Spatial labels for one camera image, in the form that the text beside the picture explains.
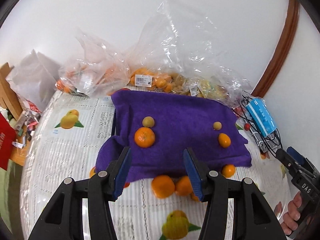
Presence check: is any white plastic bag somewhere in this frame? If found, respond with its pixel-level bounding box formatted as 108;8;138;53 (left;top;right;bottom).
6;50;61;113

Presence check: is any fruit print tablecloth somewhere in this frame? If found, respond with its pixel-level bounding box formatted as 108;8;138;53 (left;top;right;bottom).
20;91;292;239

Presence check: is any brown door frame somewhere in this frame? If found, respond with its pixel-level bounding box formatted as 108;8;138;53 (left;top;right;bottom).
251;0;299;98

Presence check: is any purple towel on tray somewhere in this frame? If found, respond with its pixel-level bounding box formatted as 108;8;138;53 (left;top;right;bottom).
95;90;252;183

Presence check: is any small tan longan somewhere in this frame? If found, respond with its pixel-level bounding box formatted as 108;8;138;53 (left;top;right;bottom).
213;121;222;131

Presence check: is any blue tissue box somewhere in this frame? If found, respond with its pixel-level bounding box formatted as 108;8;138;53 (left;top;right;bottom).
245;98;277;137

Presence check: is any black cable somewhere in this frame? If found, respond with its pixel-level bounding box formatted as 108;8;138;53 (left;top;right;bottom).
232;93;283;157

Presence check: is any small orange kumquat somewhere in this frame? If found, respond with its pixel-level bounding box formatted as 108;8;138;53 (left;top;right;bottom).
190;192;200;202

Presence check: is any person's right hand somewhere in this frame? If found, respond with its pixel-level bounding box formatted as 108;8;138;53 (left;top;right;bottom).
280;191;303;236

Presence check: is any clear bag yellow fruit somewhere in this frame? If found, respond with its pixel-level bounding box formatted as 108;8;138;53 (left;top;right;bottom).
184;66;253;108

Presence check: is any oval orange kumquat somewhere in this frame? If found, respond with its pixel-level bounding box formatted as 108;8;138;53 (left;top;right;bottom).
218;133;231;148

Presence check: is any round orange kumquat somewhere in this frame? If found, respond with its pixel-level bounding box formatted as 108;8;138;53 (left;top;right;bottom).
221;164;236;178

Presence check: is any clear bag with tomatoes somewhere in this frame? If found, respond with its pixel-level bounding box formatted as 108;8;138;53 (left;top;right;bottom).
55;31;130;97

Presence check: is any red cherry tomato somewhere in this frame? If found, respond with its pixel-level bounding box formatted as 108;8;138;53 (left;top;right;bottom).
244;124;251;131

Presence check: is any red paper bag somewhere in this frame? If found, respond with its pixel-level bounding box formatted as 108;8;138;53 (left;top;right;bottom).
0;114;16;170

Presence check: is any clear bag of kumquats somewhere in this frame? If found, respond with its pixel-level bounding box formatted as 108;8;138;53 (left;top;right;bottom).
126;0;221;90

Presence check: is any larger tan longan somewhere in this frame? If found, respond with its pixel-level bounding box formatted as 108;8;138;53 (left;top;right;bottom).
142;116;155;128

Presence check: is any large orange mandarin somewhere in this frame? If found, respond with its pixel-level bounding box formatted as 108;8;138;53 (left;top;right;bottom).
134;127;156;148

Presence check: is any bag of red dates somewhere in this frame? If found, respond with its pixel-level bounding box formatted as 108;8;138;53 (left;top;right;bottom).
234;106;246;117

